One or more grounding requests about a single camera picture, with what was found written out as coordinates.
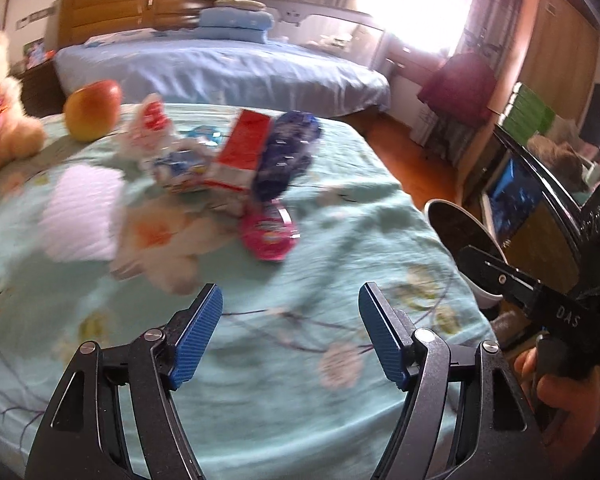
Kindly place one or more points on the pink wrapper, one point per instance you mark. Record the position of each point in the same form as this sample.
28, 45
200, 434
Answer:
267, 232

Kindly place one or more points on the blue and white wrapper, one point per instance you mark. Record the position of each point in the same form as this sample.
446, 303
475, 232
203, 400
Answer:
185, 165

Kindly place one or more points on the black glass-front cabinet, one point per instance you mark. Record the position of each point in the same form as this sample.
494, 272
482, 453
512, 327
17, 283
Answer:
535, 225

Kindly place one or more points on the stack of green boxes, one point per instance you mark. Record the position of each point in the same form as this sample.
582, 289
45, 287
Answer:
525, 110

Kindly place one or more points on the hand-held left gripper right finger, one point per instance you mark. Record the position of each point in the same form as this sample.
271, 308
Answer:
380, 332

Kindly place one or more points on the pale yellow pillow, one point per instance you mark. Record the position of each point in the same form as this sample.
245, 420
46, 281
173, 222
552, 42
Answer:
242, 3

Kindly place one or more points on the dark blue snack packet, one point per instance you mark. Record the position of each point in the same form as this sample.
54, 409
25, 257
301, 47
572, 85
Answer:
285, 152

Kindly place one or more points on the dark red jacket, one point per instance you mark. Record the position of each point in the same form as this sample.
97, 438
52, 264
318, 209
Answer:
460, 85

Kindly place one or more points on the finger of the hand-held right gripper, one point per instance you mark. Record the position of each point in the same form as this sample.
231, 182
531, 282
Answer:
495, 275

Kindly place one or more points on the red and white plastic wrapper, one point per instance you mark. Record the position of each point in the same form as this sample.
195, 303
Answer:
147, 127

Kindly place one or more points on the red and yellow apple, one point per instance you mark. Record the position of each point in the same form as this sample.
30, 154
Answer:
91, 110

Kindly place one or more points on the white bin with black liner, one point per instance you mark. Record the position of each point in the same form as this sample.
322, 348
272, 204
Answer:
455, 225

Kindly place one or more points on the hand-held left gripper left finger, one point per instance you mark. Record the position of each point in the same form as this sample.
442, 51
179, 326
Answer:
200, 332

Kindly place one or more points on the person's right hand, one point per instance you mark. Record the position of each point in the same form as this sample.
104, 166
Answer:
565, 410

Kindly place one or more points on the red and white carton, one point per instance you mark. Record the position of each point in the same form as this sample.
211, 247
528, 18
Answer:
240, 152

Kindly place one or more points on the wooden wardrobe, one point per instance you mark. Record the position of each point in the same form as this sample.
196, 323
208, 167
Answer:
560, 50

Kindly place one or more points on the wooden headboard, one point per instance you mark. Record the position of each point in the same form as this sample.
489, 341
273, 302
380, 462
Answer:
120, 10

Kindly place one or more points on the white foam block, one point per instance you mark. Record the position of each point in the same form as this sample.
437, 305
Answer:
82, 212

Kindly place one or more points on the grey bed guard rail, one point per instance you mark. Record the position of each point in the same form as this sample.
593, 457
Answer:
325, 25

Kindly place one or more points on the dark wooden nightstand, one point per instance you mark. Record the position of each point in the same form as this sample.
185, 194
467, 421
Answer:
37, 87

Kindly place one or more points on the wooden coat rack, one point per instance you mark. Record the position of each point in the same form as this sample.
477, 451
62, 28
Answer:
480, 42

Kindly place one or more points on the folded light blue blanket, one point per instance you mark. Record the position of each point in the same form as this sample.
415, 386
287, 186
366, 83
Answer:
235, 25

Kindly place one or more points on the tan teddy bear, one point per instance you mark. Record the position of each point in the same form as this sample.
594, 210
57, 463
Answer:
10, 125

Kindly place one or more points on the brown plush toy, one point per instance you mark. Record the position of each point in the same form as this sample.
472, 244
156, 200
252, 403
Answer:
560, 160

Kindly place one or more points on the bed with blue sheet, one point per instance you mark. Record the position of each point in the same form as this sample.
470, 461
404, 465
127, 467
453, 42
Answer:
230, 70

